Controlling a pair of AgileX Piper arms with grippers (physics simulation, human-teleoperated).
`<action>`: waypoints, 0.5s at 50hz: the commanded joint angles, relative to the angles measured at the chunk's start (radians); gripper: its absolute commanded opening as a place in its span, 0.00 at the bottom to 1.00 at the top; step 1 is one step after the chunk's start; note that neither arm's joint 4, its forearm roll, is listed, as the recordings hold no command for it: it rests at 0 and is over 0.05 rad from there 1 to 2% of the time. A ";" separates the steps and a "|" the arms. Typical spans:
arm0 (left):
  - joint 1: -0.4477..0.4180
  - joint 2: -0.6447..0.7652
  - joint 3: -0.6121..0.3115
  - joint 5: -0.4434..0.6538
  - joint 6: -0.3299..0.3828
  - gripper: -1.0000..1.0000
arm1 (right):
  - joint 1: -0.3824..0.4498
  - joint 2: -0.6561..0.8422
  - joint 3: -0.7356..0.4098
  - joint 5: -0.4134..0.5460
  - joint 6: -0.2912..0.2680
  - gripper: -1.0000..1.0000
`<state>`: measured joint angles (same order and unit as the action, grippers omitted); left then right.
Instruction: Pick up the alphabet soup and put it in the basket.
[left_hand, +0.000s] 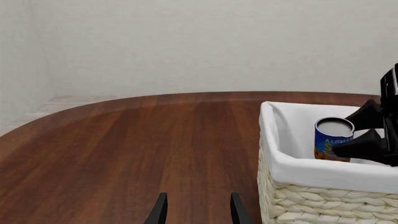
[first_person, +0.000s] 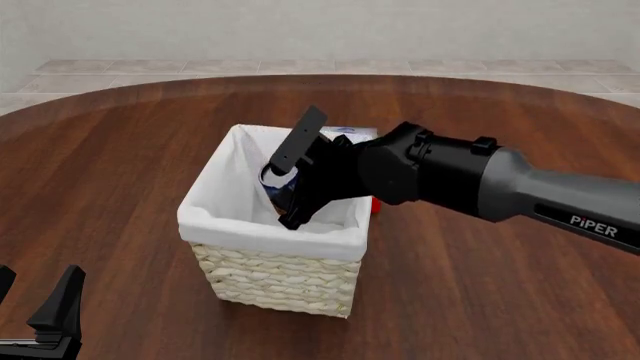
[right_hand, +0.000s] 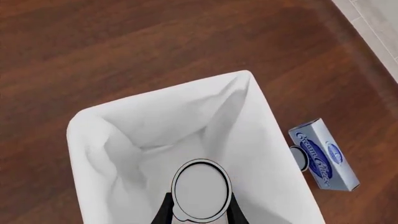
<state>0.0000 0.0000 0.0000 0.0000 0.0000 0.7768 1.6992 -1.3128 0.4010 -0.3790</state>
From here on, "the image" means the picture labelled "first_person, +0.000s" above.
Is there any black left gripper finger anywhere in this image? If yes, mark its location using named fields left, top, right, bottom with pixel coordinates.
left=26, top=264, right=87, bottom=339
left=0, top=264, right=18, bottom=306

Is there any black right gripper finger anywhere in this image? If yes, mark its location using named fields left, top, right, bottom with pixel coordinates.
left=277, top=180, right=333, bottom=231

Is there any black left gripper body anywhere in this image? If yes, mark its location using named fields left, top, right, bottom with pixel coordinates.
left=0, top=330, right=84, bottom=360

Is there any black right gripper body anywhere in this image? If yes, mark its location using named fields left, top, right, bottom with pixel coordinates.
left=297, top=132, right=377, bottom=206

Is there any alphabet soup tin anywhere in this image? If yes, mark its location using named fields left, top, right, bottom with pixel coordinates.
left=258, top=164, right=302, bottom=216

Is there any white wicker basket with liner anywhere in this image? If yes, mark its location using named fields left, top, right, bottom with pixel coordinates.
left=176, top=123, right=374, bottom=321

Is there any white box with blue print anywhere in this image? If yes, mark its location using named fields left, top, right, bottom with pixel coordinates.
left=319, top=125, right=380, bottom=144

